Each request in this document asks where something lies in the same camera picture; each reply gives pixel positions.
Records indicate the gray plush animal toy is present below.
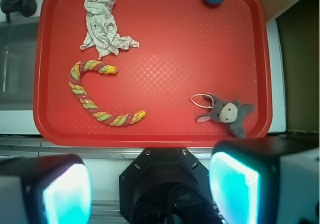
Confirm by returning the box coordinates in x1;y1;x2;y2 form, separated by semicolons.
190;93;255;138

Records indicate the black octagonal mount plate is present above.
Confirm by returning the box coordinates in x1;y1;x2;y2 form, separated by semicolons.
119;148;222;223

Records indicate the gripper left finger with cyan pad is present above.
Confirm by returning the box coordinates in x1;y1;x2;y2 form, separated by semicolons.
0;154;93;223

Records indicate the crumpled white cloth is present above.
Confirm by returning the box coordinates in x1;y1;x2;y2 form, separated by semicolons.
79;0;140;60

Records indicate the multicolour twisted rope toy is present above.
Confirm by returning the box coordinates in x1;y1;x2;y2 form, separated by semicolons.
68;60;146;127

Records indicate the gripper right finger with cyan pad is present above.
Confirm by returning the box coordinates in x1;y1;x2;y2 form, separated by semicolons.
208;136;320;223

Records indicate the red plastic tray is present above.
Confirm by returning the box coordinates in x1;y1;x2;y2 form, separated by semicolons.
33;0;272;147

